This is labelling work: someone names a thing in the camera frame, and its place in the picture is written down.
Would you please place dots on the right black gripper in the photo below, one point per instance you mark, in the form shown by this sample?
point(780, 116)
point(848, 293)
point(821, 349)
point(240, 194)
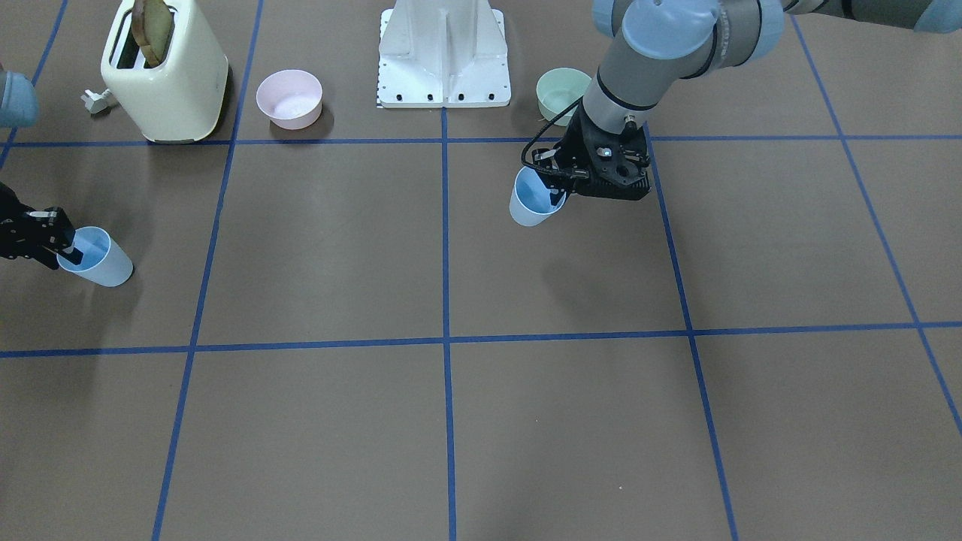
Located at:
point(16, 234)

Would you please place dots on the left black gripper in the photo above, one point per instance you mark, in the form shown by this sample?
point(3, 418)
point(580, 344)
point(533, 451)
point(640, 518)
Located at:
point(577, 152)

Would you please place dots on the light blue cup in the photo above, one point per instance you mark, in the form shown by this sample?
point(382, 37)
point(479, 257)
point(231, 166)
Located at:
point(529, 200)
point(104, 262)

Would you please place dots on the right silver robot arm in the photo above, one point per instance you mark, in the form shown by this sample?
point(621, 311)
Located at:
point(19, 109)

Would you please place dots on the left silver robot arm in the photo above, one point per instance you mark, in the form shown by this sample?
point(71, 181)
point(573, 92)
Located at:
point(657, 43)

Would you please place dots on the mint green bowl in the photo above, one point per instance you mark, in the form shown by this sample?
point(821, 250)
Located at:
point(559, 88)

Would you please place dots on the white toaster power plug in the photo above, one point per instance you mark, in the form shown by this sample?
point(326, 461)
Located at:
point(98, 102)

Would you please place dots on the cream toaster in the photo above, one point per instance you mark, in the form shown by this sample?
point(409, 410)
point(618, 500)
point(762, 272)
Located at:
point(179, 101)

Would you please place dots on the bread slice in toaster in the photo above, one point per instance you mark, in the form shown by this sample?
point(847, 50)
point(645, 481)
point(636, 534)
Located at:
point(152, 29)

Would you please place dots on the pink bowl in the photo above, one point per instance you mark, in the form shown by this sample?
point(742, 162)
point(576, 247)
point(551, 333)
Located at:
point(291, 99)

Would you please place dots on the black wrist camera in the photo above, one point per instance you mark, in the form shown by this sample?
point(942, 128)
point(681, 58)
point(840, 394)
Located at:
point(550, 170)

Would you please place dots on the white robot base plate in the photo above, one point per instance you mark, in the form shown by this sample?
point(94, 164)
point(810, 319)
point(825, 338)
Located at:
point(443, 54)

